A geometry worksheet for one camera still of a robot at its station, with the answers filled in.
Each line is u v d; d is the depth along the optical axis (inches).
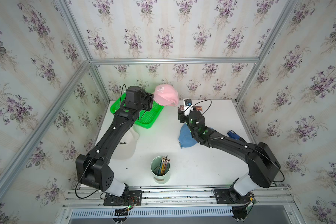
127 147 36.5
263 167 17.1
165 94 32.3
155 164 29.4
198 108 45.1
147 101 27.1
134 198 28.8
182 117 28.4
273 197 29.4
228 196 26.1
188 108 26.0
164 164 27.5
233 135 37.6
